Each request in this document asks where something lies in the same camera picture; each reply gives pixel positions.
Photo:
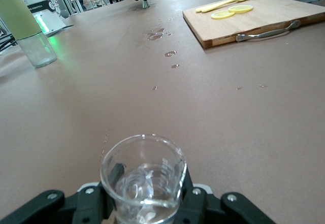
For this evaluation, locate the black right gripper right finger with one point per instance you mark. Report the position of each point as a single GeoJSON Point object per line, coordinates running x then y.
{"type": "Point", "coordinates": [215, 211]}

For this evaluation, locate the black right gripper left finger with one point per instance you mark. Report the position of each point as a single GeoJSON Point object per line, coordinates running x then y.
{"type": "Point", "coordinates": [50, 208]}

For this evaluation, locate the clear glass measuring cup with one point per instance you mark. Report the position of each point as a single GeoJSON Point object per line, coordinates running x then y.
{"type": "Point", "coordinates": [144, 191]}

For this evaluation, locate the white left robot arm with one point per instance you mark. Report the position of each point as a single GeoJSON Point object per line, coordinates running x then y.
{"type": "Point", "coordinates": [54, 20]}

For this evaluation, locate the spilled liquid puddle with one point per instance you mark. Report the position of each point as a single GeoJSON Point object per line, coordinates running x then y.
{"type": "Point", "coordinates": [155, 36]}

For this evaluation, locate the yellow plastic fork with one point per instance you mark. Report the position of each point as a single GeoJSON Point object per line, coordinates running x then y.
{"type": "Point", "coordinates": [218, 6]}

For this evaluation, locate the lemon slice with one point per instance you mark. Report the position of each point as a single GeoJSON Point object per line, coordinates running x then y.
{"type": "Point", "coordinates": [223, 15]}
{"type": "Point", "coordinates": [240, 8]}

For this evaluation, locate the green sleeved glass bottle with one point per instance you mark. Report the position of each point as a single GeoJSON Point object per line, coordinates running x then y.
{"type": "Point", "coordinates": [23, 18]}

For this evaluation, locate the wooden cutting board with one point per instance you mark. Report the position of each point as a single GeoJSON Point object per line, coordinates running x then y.
{"type": "Point", "coordinates": [266, 18]}

